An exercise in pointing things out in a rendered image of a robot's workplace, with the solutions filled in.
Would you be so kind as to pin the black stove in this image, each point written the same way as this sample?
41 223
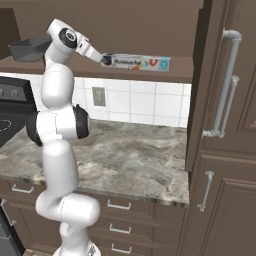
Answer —
13 110

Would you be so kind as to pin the dark grey tupperware container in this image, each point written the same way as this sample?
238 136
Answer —
28 50

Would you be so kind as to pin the brown narrow drawer front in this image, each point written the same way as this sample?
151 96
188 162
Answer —
20 196

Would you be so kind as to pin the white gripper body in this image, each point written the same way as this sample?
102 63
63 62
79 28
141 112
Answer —
90 52

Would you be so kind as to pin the grey wall power outlet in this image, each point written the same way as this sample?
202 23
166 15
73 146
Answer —
99 96

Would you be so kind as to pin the brown tall cabinet lower door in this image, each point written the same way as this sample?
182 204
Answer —
230 213

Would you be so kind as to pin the brown tall cabinet door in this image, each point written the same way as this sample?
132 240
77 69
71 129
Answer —
230 213
245 83

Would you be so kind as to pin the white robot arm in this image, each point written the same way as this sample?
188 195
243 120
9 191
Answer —
58 160

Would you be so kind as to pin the aluminum foil box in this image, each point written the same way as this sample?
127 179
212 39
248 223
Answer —
141 63

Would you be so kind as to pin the brown open cabinet door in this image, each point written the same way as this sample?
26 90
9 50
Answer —
203 83

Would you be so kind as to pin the brown wall cabinet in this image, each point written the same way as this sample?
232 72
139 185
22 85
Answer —
133 30

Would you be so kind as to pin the brown tall cabinet upper door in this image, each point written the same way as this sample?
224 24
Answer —
245 83

